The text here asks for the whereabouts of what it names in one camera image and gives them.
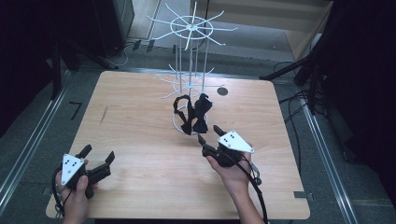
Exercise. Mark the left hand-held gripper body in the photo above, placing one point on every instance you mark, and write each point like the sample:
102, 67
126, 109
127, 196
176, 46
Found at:
71, 166

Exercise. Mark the aluminium floor rail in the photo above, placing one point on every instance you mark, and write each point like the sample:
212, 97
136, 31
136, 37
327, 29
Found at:
330, 168
28, 149

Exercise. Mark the black metal stand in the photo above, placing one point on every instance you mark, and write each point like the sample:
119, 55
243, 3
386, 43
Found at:
313, 90
56, 68

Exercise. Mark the person's right hand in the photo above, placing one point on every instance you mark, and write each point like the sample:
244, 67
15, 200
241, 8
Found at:
232, 177

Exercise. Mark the person's left hand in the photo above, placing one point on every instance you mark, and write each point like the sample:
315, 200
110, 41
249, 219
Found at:
74, 205

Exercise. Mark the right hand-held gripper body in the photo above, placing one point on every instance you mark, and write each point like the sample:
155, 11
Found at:
234, 142

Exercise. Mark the light wooden panel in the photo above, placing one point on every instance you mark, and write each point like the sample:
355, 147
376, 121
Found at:
299, 37

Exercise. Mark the dark cabinet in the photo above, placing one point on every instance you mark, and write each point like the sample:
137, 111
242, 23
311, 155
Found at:
115, 25

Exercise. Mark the black plug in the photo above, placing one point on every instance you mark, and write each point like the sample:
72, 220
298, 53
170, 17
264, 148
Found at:
150, 46
137, 44

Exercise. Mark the grey tape piece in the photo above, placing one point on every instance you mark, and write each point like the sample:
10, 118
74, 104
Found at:
300, 194
46, 190

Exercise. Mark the dark round table grommet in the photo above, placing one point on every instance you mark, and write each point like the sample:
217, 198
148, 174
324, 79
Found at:
222, 91

